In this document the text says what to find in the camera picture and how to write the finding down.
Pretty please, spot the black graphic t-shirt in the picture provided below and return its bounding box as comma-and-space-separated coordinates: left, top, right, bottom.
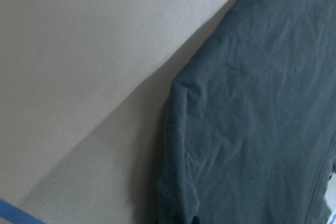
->
156, 0, 335, 223

